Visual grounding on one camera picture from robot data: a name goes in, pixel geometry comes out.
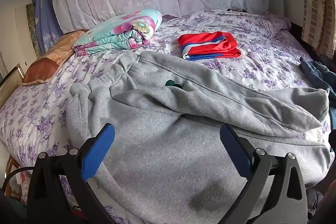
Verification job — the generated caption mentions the black cable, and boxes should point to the black cable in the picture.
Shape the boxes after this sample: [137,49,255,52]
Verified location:
[0,166,35,189]

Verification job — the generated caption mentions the beige striped curtain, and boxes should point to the beige striped curtain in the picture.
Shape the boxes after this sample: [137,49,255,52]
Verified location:
[299,0,336,52]

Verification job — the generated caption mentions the folded red blue shorts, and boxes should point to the folded red blue shorts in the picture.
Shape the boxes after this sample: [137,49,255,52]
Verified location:
[178,32,242,61]

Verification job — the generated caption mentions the purple floral bed sheet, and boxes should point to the purple floral bed sheet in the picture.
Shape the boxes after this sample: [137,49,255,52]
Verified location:
[0,11,334,224]

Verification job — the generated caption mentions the gold picture frame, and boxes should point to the gold picture frame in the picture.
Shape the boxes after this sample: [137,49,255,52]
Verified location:
[0,63,25,109]

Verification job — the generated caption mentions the wooden chair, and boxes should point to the wooden chair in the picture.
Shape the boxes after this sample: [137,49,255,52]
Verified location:
[5,156,22,198]

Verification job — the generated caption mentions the blue patterned cloth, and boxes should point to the blue patterned cloth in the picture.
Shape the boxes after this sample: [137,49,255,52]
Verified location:
[31,0,63,55]

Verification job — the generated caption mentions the folded teal floral quilt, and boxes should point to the folded teal floral quilt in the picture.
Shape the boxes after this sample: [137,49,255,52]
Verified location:
[73,9,163,57]

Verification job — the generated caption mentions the brown orange pillow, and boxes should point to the brown orange pillow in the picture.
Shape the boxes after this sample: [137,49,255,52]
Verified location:
[22,29,90,86]

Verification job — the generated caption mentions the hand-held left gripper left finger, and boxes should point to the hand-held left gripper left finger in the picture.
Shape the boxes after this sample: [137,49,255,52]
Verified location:
[27,123,116,224]

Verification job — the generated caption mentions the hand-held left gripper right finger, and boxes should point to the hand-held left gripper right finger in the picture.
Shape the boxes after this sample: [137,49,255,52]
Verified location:
[219,123,308,224]

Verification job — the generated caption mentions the dark blue clothes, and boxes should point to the dark blue clothes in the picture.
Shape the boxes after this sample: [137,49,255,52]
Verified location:
[299,56,336,106]

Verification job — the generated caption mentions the grey sweatshirt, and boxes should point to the grey sweatshirt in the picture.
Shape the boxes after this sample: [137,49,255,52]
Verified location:
[66,51,335,224]

